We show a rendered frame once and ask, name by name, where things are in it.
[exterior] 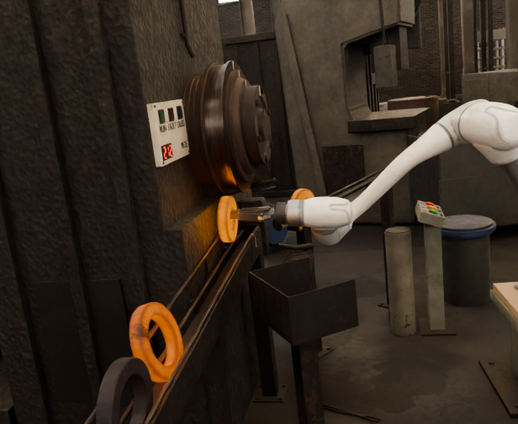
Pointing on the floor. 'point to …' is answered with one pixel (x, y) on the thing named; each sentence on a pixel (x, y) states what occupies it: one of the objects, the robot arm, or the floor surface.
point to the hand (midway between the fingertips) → (228, 214)
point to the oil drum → (418, 106)
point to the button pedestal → (434, 273)
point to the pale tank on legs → (473, 41)
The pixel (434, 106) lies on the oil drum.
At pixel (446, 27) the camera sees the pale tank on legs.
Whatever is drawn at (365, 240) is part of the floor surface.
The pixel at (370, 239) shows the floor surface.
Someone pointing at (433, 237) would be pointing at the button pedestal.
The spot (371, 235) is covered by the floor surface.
